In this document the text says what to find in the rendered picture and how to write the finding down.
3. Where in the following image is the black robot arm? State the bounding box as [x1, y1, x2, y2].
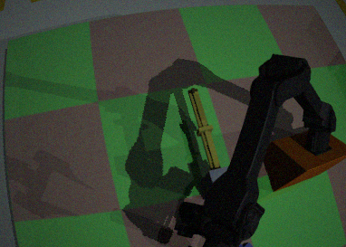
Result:
[174, 54, 336, 247]

